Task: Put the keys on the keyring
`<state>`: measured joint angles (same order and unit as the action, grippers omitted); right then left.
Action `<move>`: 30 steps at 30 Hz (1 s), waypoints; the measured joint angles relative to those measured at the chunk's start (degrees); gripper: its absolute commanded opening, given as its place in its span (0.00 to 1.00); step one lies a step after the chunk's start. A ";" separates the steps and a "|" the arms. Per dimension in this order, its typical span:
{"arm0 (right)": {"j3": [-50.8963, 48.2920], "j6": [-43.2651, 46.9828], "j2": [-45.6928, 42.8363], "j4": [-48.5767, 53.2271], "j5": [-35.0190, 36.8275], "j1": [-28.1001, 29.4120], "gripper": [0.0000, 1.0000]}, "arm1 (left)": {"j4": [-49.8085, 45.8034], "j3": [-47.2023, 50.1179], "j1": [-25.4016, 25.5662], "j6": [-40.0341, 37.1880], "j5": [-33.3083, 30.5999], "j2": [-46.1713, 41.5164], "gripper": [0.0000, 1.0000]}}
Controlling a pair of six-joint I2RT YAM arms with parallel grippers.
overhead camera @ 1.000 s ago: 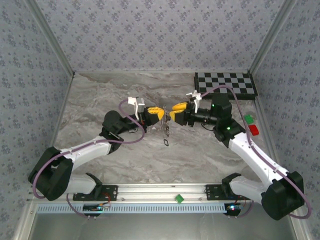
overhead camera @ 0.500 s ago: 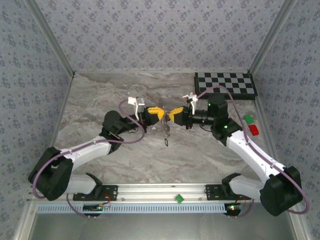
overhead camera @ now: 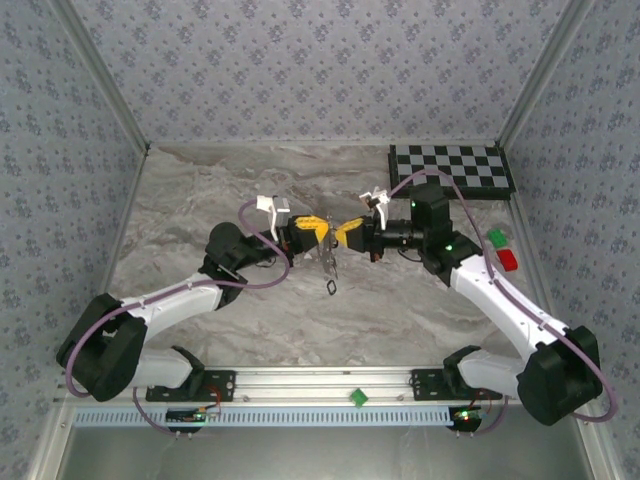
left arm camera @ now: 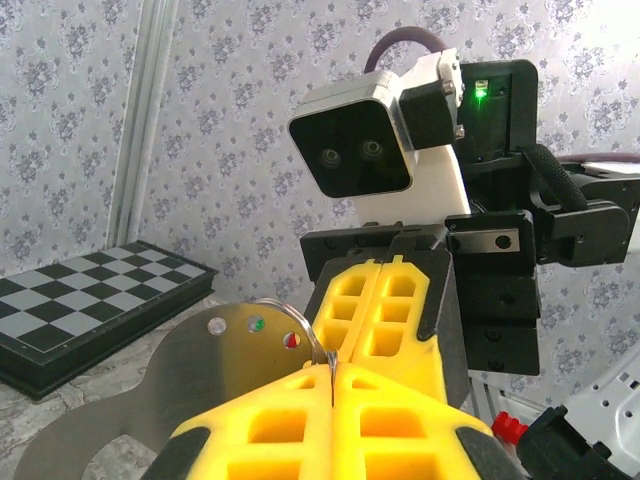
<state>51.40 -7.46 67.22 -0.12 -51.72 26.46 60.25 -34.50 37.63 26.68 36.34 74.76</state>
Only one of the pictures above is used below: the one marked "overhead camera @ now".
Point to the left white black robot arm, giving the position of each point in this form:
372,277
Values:
165,305

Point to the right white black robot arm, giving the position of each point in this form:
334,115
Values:
510,305

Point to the black grey checkerboard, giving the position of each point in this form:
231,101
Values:
450,162

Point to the green toy brick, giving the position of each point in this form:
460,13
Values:
496,238
358,397

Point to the red toy brick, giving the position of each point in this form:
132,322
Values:
507,260

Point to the small circuit board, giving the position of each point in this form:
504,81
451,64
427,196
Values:
465,416
185,415

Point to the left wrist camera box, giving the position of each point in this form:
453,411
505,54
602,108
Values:
282,212

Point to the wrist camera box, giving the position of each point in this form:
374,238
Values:
282,212
380,210

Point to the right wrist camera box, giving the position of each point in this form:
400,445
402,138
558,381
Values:
380,210

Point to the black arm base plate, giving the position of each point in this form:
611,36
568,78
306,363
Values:
425,385
220,387

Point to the aluminium mounting rail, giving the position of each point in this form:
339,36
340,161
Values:
310,382

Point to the aluminium frame post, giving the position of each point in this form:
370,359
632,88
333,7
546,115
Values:
105,75
541,75

